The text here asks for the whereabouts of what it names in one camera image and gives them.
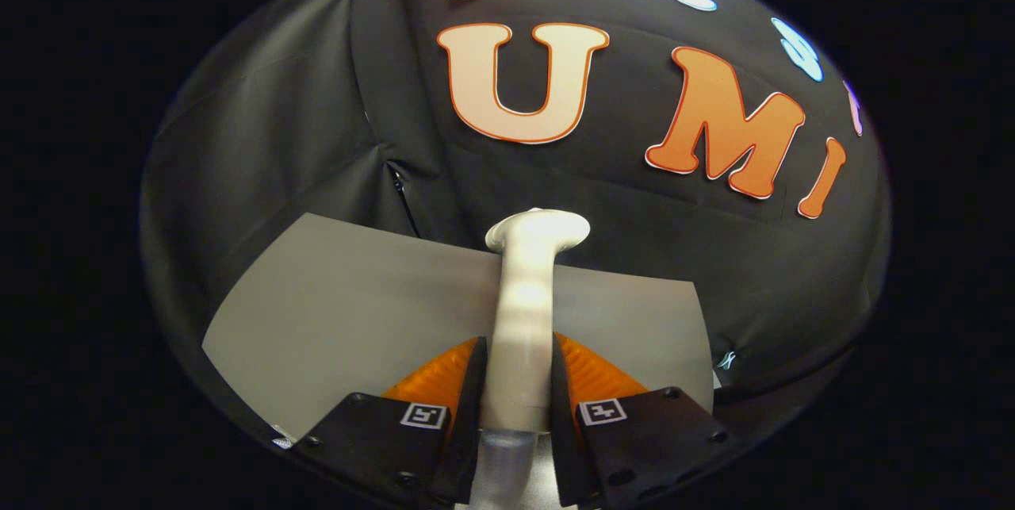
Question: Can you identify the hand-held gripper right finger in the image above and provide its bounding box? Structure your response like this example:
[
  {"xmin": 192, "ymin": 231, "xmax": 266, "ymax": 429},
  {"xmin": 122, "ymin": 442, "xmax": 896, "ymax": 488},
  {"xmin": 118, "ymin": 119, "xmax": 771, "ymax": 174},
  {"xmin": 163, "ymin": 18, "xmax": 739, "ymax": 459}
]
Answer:
[{"xmin": 550, "ymin": 333, "xmax": 738, "ymax": 509}]

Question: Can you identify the white garment steamer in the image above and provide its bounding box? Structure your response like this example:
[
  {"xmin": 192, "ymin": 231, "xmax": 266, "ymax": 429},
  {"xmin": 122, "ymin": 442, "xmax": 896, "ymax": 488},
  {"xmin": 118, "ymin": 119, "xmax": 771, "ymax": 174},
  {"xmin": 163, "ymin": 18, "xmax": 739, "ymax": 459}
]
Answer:
[{"xmin": 456, "ymin": 209, "xmax": 592, "ymax": 510}]

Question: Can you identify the grey drawer cabinet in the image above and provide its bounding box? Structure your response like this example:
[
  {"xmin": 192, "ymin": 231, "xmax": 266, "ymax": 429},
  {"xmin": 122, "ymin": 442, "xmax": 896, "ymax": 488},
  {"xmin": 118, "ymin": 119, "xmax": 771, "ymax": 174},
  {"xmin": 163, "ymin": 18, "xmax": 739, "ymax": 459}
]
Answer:
[{"xmin": 202, "ymin": 213, "xmax": 714, "ymax": 443}]

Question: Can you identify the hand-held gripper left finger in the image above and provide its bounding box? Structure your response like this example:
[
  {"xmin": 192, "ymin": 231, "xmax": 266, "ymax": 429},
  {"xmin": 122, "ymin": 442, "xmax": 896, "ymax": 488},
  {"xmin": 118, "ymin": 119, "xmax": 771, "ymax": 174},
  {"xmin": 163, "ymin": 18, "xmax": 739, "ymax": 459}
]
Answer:
[{"xmin": 289, "ymin": 336, "xmax": 488, "ymax": 507}]

